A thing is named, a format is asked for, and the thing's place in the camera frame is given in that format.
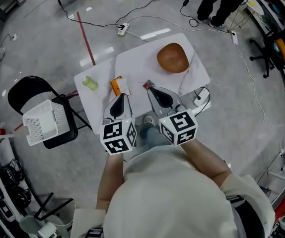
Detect white power cable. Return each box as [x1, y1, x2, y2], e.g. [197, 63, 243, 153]
[234, 43, 285, 156]

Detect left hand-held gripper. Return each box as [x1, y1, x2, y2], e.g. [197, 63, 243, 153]
[99, 93, 138, 156]

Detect black office chair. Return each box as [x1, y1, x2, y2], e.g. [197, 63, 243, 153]
[249, 31, 285, 79]

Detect person's right forearm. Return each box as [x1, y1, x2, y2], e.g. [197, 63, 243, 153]
[179, 139, 232, 185]

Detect small white appliance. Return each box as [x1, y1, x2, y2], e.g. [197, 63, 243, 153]
[37, 222, 58, 238]

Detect white marble table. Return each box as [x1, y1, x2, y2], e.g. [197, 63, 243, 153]
[74, 33, 211, 135]

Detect person's cream shirt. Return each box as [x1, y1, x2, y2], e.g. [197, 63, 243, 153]
[70, 145, 276, 238]

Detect person's blue jeans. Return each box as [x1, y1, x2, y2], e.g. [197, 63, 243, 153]
[136, 125, 175, 153]

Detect overturned black-legged stool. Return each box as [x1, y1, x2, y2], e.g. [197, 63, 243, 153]
[19, 192, 73, 238]

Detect orange tissue packet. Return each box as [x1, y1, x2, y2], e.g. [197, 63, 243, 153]
[110, 76, 131, 96]

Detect person's grey shoe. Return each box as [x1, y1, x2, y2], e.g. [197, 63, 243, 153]
[142, 115, 155, 127]

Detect black power cable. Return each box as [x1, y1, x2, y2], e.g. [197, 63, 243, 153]
[49, 0, 125, 29]

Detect white adapter box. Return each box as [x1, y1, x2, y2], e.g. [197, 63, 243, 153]
[193, 87, 210, 108]

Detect pile of black headsets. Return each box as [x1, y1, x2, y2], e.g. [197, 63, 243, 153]
[0, 166, 31, 208]

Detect person's left forearm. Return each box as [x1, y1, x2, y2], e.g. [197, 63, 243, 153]
[96, 152, 125, 210]

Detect brown wooden bowl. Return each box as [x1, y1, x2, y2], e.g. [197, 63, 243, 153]
[156, 43, 190, 73]

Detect black folding chair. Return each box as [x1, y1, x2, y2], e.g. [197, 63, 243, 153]
[7, 75, 92, 150]

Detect green drink bottle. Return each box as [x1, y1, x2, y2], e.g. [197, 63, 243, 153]
[81, 75, 99, 91]

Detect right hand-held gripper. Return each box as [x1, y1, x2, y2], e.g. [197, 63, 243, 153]
[147, 86, 199, 146]

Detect white perforated basket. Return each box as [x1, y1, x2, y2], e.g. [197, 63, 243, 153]
[22, 99, 70, 146]

